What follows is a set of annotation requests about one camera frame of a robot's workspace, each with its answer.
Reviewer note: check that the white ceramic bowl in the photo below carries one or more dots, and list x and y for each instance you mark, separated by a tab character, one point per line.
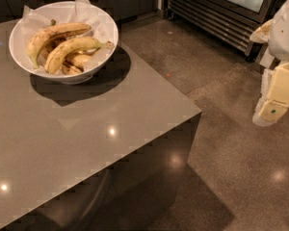
18	56

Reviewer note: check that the bottom brown spotted banana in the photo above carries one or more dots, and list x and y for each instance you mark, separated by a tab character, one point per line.
69	69

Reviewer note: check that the upper left spotted banana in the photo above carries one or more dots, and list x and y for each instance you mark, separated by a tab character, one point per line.
40	39

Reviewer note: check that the yellow spotted banana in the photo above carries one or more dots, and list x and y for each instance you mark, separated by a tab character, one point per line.
57	56

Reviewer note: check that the small lower yellow banana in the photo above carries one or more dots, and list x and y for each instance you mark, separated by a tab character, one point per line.
78	60

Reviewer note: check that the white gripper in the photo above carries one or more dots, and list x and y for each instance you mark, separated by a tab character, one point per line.
286	33

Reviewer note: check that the white paper bowl liner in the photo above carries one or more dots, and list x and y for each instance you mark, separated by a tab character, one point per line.
98	20

